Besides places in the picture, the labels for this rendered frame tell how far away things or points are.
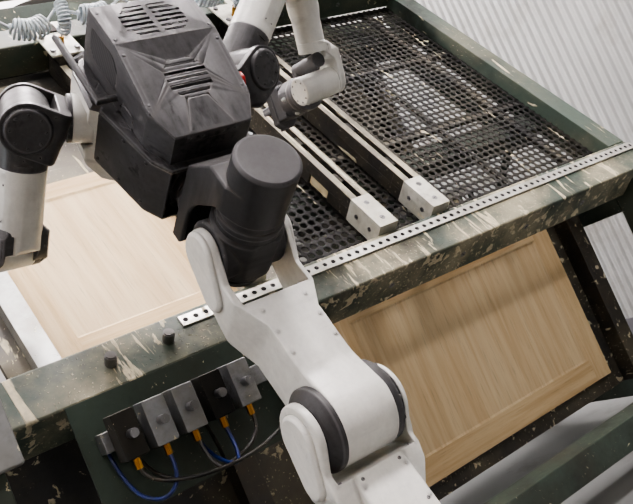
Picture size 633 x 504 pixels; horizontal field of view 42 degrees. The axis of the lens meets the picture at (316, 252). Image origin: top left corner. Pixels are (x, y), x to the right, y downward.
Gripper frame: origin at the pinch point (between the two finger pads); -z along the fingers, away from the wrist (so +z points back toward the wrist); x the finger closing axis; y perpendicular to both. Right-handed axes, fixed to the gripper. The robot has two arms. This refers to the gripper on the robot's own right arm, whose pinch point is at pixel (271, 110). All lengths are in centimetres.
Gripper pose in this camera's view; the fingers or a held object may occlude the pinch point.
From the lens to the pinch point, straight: 214.4
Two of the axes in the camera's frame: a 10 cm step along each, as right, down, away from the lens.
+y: -7.9, 3.0, -5.3
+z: 5.3, -1.1, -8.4
